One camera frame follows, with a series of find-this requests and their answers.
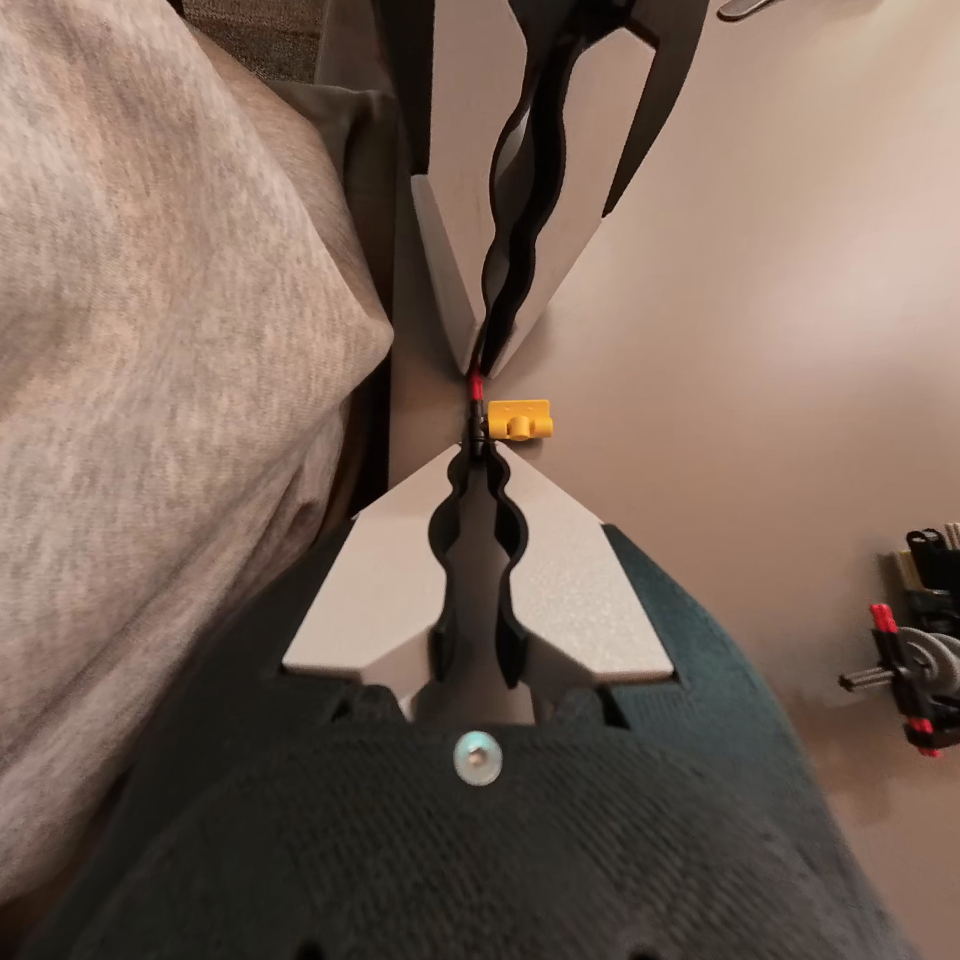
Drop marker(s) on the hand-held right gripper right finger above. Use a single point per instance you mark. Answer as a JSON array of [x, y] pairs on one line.
[[585, 600]]

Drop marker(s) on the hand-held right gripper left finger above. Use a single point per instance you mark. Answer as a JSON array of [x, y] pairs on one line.
[[375, 592]]

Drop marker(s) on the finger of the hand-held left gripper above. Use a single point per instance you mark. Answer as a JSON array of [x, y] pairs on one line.
[[457, 112], [592, 135]]

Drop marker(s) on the yellow lego connector piece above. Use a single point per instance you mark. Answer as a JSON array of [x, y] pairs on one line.
[[521, 421]]

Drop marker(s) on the black lego pin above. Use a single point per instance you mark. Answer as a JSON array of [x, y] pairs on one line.
[[477, 431]]

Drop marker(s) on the red lego axle pin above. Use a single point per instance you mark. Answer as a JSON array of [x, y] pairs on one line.
[[475, 386]]

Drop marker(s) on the partly built lego model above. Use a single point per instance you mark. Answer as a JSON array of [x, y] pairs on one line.
[[919, 645]]

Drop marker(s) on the person's grey sweatshirt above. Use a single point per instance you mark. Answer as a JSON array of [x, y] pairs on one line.
[[150, 375]]

